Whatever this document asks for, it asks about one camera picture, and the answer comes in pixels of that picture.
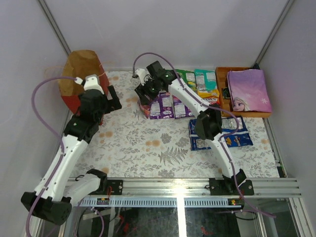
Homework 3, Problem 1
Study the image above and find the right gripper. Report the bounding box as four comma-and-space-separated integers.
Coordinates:
134, 76, 160, 107

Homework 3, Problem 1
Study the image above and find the purple Fox's candy packet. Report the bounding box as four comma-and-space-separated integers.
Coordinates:
172, 96, 194, 119

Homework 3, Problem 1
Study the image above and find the green snack packet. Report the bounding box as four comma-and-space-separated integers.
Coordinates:
176, 69, 197, 90

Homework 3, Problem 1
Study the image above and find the red brown paper bag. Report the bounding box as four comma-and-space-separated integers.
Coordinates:
58, 50, 110, 113

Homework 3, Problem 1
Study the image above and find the Fox's candy bag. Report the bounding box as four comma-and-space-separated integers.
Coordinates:
197, 89, 220, 105

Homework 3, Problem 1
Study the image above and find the teal snack packet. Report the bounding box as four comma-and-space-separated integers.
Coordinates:
194, 69, 217, 90

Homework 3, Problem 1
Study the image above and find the blue Doritos chip bag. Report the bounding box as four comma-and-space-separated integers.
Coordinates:
189, 116, 253, 151

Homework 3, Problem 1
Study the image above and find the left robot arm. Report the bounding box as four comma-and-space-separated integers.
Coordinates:
21, 85, 122, 226

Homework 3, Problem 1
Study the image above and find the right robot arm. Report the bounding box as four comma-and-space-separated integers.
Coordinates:
133, 61, 246, 195

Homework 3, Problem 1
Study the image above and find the purple Frozen cloth bag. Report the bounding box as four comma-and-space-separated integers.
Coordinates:
227, 69, 272, 113

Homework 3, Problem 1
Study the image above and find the floral table mat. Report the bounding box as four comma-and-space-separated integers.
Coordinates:
53, 70, 281, 178

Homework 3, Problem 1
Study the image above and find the orange wooden tray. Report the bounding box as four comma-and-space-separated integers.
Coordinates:
215, 67, 272, 118

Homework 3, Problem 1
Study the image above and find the small black object in tray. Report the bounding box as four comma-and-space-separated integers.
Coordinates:
222, 87, 231, 99

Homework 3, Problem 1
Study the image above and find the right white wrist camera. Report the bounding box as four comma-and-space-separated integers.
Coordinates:
132, 69, 151, 85

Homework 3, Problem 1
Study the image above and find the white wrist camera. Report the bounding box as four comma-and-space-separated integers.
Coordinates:
132, 69, 151, 85
75, 74, 104, 94

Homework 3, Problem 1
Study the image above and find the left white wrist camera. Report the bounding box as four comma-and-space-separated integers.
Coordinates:
75, 74, 104, 94

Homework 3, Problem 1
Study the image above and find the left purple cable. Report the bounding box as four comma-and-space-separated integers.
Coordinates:
26, 76, 106, 237

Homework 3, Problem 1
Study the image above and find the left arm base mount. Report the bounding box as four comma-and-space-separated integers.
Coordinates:
89, 179, 123, 196

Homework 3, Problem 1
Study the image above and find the aluminium front rail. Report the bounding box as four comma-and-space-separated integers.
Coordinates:
66, 177, 302, 208

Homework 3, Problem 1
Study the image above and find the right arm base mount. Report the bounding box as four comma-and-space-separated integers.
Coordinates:
204, 170, 254, 196

